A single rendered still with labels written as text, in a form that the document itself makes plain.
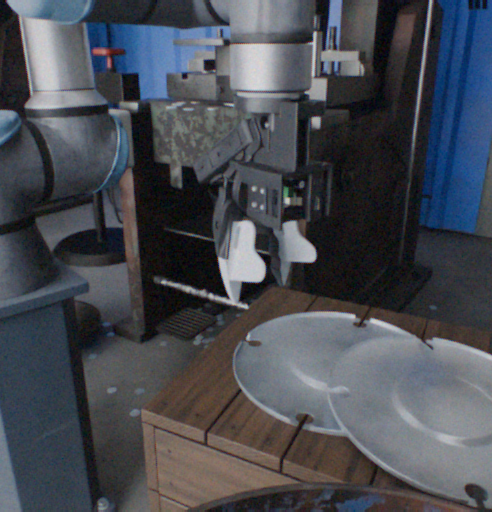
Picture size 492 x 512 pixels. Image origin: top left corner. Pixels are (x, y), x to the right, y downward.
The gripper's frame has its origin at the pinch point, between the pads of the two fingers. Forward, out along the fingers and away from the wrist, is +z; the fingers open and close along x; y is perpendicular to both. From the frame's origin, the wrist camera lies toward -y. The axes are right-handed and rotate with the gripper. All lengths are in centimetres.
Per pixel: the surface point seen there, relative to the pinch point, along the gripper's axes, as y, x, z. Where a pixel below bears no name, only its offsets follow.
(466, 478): 22.4, 9.0, 17.2
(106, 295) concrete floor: -108, 32, 52
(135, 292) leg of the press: -77, 26, 38
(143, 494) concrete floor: -29, -2, 52
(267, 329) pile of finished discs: -13.0, 14.6, 17.2
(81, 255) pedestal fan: -139, 38, 49
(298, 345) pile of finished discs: -6.6, 14.8, 17.3
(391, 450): 15.5, 6.0, 16.6
